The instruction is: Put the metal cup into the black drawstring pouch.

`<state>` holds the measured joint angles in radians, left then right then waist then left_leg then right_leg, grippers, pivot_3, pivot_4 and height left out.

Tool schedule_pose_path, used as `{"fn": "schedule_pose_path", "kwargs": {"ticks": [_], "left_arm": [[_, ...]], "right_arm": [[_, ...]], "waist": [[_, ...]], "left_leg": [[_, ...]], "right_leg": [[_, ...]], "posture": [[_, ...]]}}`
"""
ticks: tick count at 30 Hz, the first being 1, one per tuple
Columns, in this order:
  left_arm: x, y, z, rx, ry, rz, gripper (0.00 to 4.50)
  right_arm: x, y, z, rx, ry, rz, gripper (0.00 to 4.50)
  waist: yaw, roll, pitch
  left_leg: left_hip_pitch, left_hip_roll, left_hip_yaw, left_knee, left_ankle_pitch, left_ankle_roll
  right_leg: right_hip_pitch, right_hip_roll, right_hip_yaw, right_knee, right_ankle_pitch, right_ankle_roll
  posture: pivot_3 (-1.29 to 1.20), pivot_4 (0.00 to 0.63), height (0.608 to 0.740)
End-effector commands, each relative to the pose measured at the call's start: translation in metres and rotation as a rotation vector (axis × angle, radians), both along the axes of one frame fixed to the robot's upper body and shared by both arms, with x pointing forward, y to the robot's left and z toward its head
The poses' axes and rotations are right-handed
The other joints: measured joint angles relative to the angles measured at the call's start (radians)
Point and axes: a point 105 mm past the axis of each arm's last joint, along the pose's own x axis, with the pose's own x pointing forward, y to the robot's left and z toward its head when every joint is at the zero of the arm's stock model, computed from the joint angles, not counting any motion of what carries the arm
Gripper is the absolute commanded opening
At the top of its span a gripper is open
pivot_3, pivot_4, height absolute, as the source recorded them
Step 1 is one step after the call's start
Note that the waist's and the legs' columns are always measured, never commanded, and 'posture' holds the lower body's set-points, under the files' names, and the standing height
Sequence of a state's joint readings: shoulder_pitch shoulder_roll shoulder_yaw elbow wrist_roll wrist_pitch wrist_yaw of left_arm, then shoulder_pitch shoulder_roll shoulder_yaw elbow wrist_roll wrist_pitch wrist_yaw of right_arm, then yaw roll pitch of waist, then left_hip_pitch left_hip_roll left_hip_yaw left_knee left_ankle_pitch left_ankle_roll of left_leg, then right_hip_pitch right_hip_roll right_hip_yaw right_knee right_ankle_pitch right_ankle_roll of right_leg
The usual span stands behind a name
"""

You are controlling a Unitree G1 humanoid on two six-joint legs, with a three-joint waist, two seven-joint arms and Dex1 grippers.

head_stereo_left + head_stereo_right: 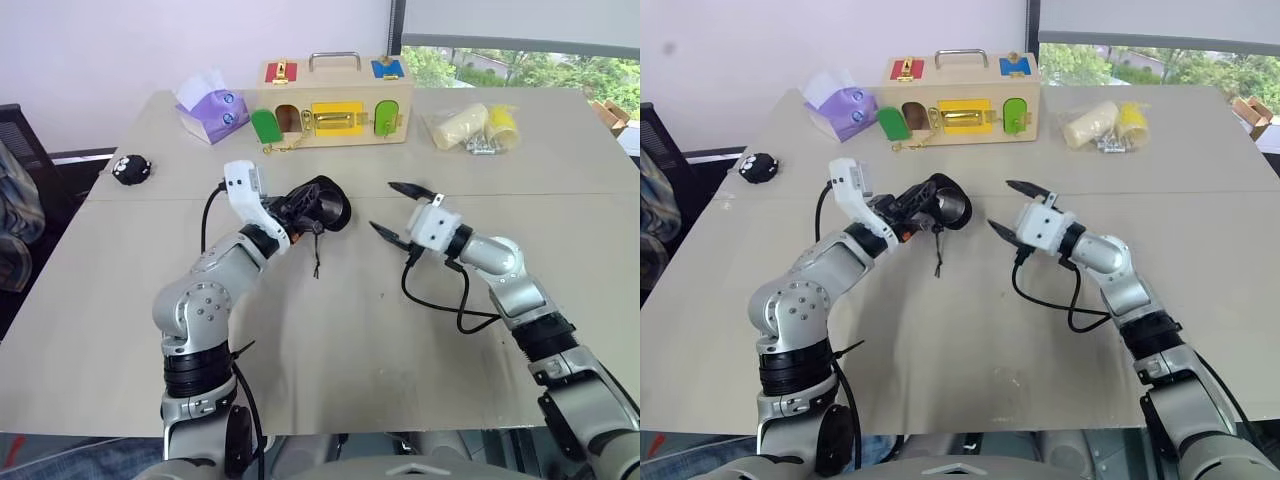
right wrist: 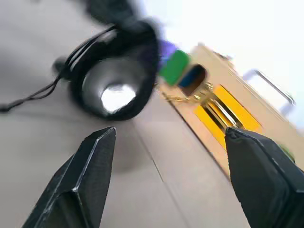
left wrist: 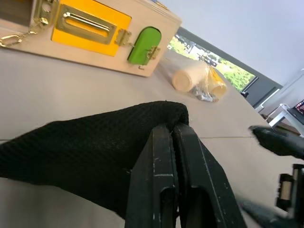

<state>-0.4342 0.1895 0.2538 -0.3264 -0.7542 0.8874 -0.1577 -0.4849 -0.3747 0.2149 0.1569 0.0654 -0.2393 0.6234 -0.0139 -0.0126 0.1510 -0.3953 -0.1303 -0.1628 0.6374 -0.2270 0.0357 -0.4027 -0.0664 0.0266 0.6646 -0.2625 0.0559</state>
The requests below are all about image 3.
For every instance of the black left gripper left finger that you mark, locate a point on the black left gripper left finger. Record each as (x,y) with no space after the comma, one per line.
(152,180)

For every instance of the dark framed window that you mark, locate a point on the dark framed window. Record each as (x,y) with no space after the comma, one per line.
(228,69)

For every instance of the green door of lock box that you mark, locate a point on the green door of lock box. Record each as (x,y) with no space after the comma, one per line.
(142,46)

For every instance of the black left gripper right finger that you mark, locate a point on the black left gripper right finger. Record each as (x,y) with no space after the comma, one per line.
(202,185)

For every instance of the white frame furniture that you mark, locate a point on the white frame furniture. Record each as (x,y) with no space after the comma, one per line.
(282,114)

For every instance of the yellow door of lock box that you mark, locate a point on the yellow door of lock box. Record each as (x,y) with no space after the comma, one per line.
(78,38)

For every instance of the clear bag with metal parts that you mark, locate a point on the clear bag with metal parts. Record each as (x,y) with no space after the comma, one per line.
(204,94)

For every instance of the yellow plastic cup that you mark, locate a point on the yellow plastic cup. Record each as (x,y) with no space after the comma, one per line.
(219,88)

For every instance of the wooden lock box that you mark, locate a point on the wooden lock box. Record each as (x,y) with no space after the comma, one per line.
(164,28)

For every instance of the light wooden cylinder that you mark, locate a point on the light wooden cylinder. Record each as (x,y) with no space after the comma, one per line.
(186,77)

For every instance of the dark laptop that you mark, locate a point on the dark laptop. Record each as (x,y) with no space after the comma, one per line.
(298,110)

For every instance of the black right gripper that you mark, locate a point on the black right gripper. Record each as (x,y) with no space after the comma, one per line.
(298,202)

